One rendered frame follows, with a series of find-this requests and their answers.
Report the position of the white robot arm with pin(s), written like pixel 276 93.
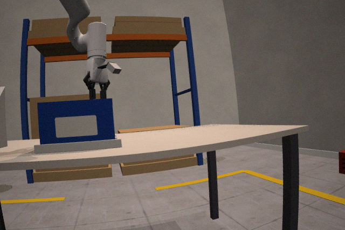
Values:
pixel 94 41

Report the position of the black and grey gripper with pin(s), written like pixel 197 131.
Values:
pixel 92 72

